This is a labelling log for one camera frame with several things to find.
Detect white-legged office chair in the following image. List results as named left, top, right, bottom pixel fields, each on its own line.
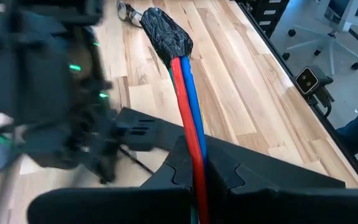
left=281, top=0, right=358, bottom=71

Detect black zip tie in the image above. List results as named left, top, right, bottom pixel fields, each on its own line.
left=117, top=145, right=155, bottom=175

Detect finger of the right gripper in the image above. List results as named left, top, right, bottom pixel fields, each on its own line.
left=96, top=123, right=121, bottom=184

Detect small grey table camera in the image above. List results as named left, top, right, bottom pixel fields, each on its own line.
left=294, top=64, right=335, bottom=118

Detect black aluminium table frame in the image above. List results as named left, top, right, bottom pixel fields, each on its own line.
left=237, top=0, right=358, bottom=187

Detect black-framed safety glasses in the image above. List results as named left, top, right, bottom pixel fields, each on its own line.
left=116, top=0, right=144, bottom=29

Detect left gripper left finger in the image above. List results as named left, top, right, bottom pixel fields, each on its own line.
left=26, top=135, right=198, bottom=224

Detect multicoloured cable bundle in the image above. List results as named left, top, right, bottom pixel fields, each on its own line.
left=139, top=6, right=213, bottom=224

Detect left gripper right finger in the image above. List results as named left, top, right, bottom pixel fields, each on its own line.
left=205, top=135, right=358, bottom=224

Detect black duct cover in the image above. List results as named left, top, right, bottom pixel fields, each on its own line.
left=113, top=107, right=181, bottom=153

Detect black labelled drawer cabinet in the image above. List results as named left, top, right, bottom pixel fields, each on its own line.
left=237, top=0, right=291, bottom=40

